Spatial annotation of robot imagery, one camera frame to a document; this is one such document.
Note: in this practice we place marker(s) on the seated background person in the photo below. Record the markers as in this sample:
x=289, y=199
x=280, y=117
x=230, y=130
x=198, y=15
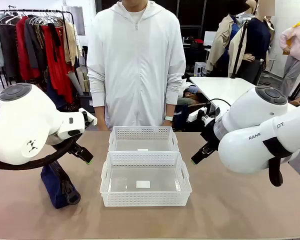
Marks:
x=188, y=88

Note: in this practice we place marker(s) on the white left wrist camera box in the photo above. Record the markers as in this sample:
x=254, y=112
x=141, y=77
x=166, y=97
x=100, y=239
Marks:
x=88, y=117

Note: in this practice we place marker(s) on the charcoal hanging jacket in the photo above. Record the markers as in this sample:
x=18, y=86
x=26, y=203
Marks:
x=33, y=45

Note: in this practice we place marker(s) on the person left forearm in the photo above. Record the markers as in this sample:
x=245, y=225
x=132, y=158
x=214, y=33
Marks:
x=170, y=110

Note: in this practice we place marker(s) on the red hanging jacket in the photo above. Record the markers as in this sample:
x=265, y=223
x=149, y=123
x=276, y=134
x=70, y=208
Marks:
x=22, y=50

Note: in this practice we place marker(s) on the white perforated plastic basket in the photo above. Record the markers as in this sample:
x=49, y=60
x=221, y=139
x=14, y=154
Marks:
x=145, y=195
x=143, y=140

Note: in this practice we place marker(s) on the mannequin with pink sweater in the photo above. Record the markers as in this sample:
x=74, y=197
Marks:
x=296, y=47

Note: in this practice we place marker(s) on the red hanging dress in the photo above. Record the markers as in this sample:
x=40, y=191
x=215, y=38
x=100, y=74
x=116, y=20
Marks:
x=60, y=75

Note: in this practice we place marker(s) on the dark grey hanging garment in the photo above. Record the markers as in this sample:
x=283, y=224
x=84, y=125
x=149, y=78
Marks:
x=8, y=50

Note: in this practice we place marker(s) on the person torso white hoodie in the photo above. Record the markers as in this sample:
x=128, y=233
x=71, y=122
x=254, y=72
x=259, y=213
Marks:
x=137, y=75

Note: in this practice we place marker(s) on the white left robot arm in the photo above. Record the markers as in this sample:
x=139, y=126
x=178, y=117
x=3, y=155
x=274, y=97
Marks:
x=27, y=120

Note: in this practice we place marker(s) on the person left hand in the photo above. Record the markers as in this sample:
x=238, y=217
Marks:
x=168, y=123

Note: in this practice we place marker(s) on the mannequin with beige trench coat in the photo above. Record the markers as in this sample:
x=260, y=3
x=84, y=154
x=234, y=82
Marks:
x=222, y=45

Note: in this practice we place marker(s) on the rolled paper tubes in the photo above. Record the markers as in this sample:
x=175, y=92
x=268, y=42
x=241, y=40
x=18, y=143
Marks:
x=76, y=82

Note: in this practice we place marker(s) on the white box device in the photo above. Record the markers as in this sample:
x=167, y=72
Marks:
x=200, y=69

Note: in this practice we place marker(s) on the black metal clothes rack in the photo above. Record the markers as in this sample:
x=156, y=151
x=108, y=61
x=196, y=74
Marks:
x=35, y=11

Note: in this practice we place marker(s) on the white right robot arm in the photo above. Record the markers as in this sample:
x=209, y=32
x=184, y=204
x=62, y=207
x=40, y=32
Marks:
x=252, y=150

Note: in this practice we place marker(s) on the white band wristwatch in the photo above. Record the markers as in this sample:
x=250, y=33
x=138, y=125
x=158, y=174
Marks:
x=169, y=118

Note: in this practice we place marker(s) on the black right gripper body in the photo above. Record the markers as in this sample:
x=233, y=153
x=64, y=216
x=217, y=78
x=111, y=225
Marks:
x=210, y=137

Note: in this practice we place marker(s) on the mannequin with navy top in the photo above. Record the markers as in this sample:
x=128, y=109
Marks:
x=257, y=45

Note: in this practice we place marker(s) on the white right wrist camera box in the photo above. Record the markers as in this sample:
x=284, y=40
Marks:
x=198, y=115

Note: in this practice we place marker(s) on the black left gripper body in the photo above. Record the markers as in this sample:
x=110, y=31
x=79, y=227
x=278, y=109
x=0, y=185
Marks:
x=74, y=148

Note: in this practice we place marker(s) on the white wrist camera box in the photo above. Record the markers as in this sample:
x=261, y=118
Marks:
x=88, y=117
x=198, y=115

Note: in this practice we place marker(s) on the beige hanging garment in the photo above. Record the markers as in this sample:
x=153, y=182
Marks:
x=71, y=45

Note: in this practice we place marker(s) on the navy zipper pencil pouch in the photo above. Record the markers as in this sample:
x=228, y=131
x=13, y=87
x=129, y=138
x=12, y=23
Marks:
x=56, y=185

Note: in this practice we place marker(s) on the person right forearm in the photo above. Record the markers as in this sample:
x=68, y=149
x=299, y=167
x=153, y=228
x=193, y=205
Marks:
x=100, y=117

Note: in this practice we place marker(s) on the white background table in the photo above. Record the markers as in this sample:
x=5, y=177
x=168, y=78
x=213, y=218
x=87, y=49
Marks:
x=222, y=87

